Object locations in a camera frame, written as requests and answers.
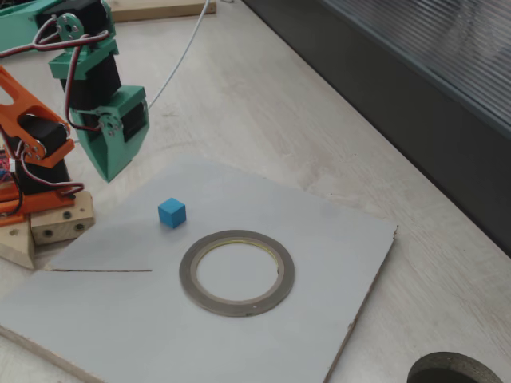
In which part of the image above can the blue cube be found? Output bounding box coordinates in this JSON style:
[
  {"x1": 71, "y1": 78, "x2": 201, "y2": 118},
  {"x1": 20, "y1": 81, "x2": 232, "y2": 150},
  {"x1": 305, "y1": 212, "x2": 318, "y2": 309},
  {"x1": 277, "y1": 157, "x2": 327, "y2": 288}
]
[{"x1": 157, "y1": 197, "x2": 188, "y2": 230}]

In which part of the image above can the red controller circuit board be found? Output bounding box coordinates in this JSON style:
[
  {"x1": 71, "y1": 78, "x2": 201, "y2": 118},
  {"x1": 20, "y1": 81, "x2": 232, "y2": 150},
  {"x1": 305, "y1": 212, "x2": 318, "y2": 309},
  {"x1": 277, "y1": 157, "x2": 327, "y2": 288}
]
[{"x1": 0, "y1": 148, "x2": 13, "y2": 185}]

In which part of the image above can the light wooden plank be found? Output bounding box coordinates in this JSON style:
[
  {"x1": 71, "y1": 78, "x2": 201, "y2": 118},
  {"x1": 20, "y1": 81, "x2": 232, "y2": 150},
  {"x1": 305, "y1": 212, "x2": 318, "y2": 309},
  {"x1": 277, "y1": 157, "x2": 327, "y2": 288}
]
[{"x1": 109, "y1": 0, "x2": 217, "y2": 24}]

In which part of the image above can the white laminated chipboard panel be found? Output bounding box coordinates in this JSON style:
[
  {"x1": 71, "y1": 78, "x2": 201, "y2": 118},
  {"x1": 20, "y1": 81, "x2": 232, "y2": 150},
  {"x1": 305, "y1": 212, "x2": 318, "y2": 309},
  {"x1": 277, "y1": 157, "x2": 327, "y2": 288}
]
[{"x1": 0, "y1": 158, "x2": 399, "y2": 383}]

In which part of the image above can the frosted glass desk partition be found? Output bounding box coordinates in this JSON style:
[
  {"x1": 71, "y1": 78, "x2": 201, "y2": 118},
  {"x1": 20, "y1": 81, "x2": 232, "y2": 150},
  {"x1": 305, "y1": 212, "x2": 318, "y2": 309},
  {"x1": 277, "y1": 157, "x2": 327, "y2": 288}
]
[{"x1": 241, "y1": 0, "x2": 511, "y2": 259}]

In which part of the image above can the wooden arm base mount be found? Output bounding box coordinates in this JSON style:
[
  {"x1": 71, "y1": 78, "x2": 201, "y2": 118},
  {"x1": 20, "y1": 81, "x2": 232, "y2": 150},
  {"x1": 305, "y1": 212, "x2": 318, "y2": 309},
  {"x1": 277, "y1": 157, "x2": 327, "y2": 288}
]
[{"x1": 0, "y1": 190, "x2": 96, "y2": 269}]

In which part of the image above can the white usb cable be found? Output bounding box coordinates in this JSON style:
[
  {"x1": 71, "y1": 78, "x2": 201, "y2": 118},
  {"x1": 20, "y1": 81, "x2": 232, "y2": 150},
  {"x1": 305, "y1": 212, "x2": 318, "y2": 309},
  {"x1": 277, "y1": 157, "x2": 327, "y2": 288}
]
[{"x1": 147, "y1": 0, "x2": 212, "y2": 111}]

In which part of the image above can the grey tape ring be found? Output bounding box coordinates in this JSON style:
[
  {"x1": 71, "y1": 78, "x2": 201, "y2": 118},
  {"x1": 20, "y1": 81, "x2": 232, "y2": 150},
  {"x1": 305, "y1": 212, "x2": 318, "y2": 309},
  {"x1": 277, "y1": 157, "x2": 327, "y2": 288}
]
[{"x1": 178, "y1": 229, "x2": 296, "y2": 318}]

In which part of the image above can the round desk cable hole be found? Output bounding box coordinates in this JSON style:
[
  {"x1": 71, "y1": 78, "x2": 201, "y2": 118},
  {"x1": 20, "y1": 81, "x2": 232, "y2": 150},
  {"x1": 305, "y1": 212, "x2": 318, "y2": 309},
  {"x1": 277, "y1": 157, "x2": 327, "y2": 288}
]
[{"x1": 406, "y1": 351, "x2": 505, "y2": 383}]

